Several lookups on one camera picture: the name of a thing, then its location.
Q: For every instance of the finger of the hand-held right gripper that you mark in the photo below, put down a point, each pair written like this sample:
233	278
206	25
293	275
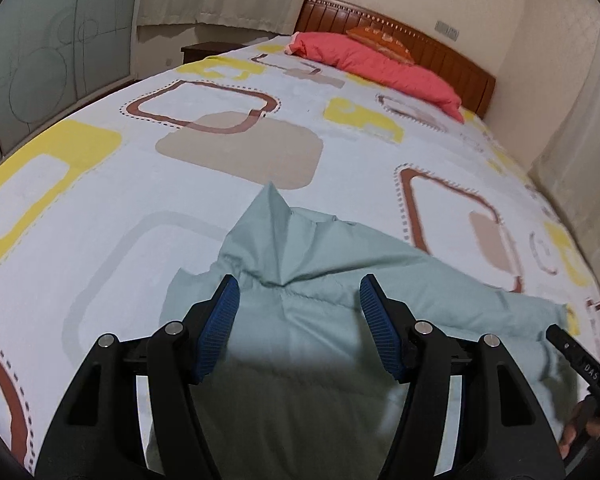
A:
580	360

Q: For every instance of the dark wooden nightstand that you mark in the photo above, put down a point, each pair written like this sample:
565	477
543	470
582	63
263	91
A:
202	51

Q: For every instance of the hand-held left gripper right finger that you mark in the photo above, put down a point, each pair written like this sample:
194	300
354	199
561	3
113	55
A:
381	331

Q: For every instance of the frosted glass sliding wardrobe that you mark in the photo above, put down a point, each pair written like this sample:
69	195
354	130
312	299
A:
45	45

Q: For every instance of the light green puffer jacket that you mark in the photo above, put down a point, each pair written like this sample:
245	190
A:
305	270

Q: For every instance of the orange patterned pillow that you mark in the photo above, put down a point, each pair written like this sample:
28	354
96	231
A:
380	42

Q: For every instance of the patterned bed sheet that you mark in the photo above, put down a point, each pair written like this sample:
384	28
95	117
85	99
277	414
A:
105	200

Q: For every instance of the wall socket plate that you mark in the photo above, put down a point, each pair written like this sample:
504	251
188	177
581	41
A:
448	30

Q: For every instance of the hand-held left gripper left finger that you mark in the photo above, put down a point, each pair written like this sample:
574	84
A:
217	331

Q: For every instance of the wooden headboard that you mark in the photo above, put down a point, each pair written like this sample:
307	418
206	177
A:
330	16

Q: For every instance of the cream wall curtain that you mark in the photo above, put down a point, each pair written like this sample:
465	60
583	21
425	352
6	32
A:
580	150

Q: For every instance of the person's right hand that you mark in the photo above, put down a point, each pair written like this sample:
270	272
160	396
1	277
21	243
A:
580	425

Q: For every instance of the pink quilt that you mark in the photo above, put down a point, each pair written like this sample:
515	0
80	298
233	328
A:
380	67

